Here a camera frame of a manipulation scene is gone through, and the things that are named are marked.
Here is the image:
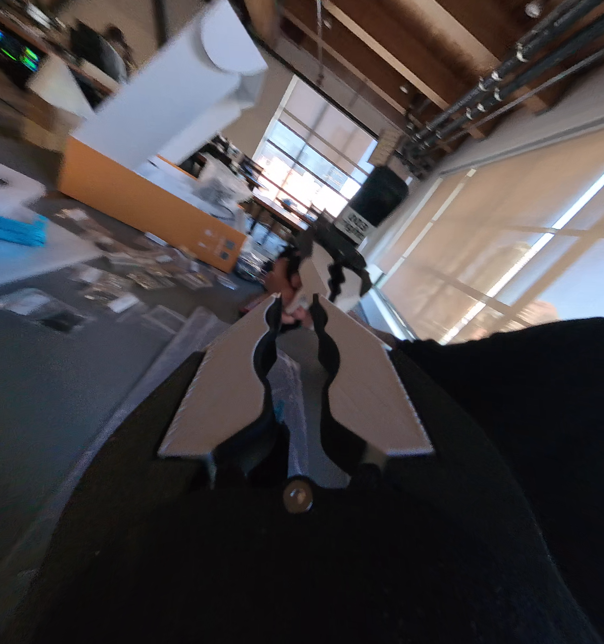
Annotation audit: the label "pile of small hardware bags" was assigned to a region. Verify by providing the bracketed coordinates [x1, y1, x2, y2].
[55, 205, 243, 314]

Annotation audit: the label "person's right hand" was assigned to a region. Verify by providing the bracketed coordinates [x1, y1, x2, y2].
[267, 256, 314, 331]

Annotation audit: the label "bright glass window wall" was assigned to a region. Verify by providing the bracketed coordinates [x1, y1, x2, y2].
[251, 74, 384, 218]

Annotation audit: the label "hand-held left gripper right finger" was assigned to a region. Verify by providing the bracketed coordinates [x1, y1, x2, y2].
[310, 293, 435, 469]

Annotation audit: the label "large clear plastic bag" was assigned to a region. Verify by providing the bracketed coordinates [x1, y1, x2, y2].
[115, 306, 310, 480]

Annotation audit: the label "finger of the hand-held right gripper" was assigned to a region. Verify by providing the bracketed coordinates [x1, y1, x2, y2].
[296, 246, 336, 304]
[328, 266, 362, 312]

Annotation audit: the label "blue-tinted plastic wrap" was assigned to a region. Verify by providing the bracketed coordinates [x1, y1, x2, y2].
[235, 246, 273, 283]

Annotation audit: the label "small bag of black screws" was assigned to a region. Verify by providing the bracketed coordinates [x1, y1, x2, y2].
[24, 301, 90, 334]

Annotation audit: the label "blue holed U bracket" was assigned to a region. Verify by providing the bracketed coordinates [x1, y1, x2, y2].
[0, 209, 49, 248]

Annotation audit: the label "beige roller window blinds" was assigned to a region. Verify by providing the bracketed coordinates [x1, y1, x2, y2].
[376, 120, 604, 349]

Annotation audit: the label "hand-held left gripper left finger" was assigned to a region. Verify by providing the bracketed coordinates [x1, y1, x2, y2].
[157, 294, 284, 460]

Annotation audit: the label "storage shelf with boxes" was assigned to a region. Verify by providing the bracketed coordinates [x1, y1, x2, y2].
[0, 0, 127, 153]

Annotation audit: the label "grey desk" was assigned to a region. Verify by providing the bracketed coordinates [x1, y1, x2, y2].
[0, 130, 283, 604]

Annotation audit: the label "orange and white cardboard box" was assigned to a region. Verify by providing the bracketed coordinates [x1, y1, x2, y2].
[58, 0, 271, 276]

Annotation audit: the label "white foam ring piece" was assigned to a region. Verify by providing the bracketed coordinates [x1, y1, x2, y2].
[0, 152, 47, 223]

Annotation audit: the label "clear bubble wrap bundle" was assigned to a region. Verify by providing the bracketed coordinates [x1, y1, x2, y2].
[196, 155, 253, 213]

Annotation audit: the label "black ceiling pipes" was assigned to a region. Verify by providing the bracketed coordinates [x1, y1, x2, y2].
[406, 0, 604, 153]

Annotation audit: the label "white foam sheet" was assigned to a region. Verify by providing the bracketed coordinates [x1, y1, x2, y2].
[0, 151, 102, 293]

